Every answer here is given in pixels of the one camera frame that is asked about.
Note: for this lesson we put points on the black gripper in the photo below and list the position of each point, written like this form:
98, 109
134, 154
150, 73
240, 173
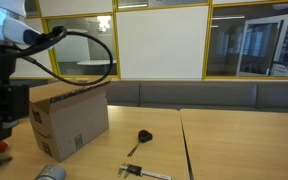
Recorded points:
0, 96

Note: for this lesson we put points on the grey duct tape roll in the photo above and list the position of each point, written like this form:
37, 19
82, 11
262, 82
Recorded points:
50, 173

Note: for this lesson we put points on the silver digital caliper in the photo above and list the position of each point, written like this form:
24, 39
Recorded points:
134, 169

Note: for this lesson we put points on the brown cardboard shipping box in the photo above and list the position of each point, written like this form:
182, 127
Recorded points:
77, 116

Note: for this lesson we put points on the round white table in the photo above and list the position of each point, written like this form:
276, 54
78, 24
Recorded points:
94, 62

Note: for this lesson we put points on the grey upholstered bench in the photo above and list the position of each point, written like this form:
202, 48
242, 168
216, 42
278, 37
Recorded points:
197, 94

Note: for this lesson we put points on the white glass door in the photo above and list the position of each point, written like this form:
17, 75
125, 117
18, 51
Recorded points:
242, 46

